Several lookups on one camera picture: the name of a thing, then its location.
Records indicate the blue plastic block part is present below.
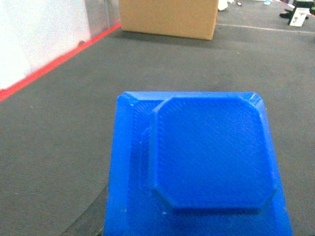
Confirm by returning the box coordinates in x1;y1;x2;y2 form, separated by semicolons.
103;91;293;236

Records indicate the large cardboard box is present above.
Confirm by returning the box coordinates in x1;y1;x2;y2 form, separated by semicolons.
119;0;218;40

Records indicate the white card sign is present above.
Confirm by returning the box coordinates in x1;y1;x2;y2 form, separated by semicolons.
288;7;309;27

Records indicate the red conveyor side rail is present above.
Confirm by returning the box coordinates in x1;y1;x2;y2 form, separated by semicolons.
0;23;121;102

